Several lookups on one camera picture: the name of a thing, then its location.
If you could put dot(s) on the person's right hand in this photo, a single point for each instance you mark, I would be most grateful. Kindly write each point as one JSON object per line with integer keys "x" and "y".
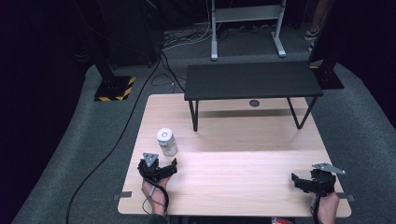
{"x": 328, "y": 207}

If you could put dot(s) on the white plastic bottle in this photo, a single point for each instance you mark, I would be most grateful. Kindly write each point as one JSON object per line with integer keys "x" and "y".
{"x": 166, "y": 142}

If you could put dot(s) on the grey round table grommet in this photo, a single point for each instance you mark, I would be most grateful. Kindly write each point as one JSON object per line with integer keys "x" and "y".
{"x": 254, "y": 103}

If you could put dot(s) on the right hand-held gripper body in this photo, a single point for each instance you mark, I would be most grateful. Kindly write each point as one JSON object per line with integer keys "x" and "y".
{"x": 324, "y": 180}

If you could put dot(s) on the white metal desk frame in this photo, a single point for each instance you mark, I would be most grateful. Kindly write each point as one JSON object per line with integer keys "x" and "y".
{"x": 246, "y": 18}

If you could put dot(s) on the grey table edge bracket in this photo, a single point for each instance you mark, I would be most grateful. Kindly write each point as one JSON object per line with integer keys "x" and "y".
{"x": 122, "y": 195}
{"x": 346, "y": 196}

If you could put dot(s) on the black low shelf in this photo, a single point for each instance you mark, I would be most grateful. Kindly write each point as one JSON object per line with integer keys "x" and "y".
{"x": 252, "y": 80}

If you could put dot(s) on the red packet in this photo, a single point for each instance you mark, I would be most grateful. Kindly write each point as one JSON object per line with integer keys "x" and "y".
{"x": 281, "y": 221}

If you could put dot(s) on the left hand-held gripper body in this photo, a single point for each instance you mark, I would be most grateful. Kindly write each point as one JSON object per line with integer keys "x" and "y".
{"x": 150, "y": 168}

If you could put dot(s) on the striped black stand base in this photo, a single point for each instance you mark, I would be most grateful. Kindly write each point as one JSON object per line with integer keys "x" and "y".
{"x": 115, "y": 88}

